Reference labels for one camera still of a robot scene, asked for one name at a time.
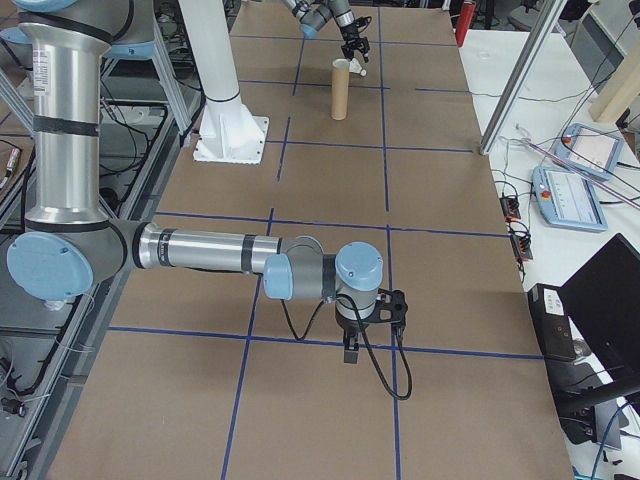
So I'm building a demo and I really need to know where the white square base plate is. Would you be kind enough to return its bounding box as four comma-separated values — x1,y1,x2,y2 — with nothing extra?
192,113,272,166

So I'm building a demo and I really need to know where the aluminium profile post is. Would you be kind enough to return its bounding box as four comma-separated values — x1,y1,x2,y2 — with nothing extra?
478,0,577,158

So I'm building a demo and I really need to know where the white pedestal column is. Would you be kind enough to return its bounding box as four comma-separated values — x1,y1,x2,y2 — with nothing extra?
177,0,257,156

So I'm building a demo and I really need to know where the black mini computer box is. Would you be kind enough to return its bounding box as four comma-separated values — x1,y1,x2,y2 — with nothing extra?
527,282,577,363

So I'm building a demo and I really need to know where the long black wrist cable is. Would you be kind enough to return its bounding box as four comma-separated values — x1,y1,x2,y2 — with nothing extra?
337,294,414,401

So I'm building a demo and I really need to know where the thin black table cable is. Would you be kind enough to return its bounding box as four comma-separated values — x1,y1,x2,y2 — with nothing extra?
467,79,606,104

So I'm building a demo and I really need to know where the short black wrist cable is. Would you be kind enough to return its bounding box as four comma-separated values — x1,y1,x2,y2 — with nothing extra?
279,297,327,343

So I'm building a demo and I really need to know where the light blue teach pendant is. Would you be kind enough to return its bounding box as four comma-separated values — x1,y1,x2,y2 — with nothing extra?
529,165,610,234
552,122,627,183

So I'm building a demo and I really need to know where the black monitor stand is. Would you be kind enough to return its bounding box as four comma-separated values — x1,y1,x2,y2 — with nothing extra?
552,367,640,419

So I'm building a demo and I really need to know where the black power adapter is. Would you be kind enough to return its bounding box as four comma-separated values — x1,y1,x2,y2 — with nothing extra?
558,394,624,447

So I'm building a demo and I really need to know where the brown cardboard tube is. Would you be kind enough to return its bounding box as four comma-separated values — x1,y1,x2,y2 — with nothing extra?
329,58,353,123

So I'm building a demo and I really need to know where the pale wooden beam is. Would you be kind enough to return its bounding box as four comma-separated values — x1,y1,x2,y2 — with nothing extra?
588,37,640,125

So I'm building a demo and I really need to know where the metal cylinder with band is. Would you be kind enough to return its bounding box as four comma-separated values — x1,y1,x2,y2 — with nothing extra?
0,146,22,194

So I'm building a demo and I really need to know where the red cylinder tube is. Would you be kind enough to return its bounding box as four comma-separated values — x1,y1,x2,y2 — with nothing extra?
456,0,478,49

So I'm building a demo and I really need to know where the black monitor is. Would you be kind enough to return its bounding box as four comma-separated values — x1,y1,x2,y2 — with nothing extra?
556,232,640,386

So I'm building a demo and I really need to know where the orange black adapter board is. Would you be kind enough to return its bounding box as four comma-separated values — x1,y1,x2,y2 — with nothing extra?
509,230,535,262
499,193,522,222

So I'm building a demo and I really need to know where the blue cable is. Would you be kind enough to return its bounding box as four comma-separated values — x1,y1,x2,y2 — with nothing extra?
589,399,632,480

